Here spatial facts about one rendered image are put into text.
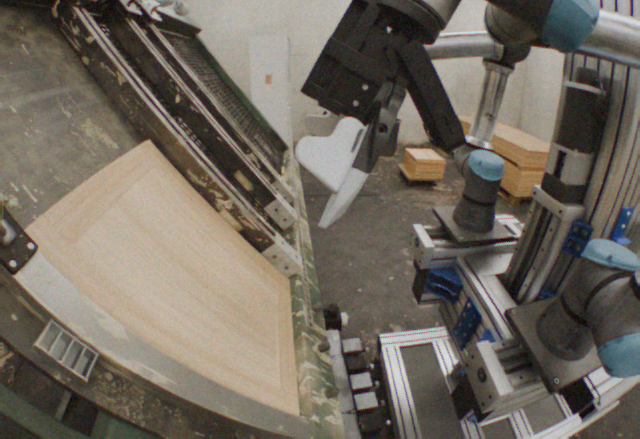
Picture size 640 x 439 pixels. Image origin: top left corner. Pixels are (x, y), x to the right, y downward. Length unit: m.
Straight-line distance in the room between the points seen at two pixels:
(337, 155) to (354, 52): 0.09
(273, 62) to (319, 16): 1.86
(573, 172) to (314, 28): 5.51
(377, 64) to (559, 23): 0.18
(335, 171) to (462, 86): 6.51
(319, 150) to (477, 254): 0.84
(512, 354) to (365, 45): 0.65
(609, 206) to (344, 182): 0.68
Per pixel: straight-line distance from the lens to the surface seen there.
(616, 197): 0.81
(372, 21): 0.26
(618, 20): 0.48
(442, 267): 0.97
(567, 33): 0.30
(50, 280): 0.38
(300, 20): 5.92
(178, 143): 0.72
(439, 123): 0.27
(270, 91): 4.48
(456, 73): 6.61
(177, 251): 0.56
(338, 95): 0.24
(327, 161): 0.22
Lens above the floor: 1.48
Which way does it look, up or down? 26 degrees down
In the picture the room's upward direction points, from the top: straight up
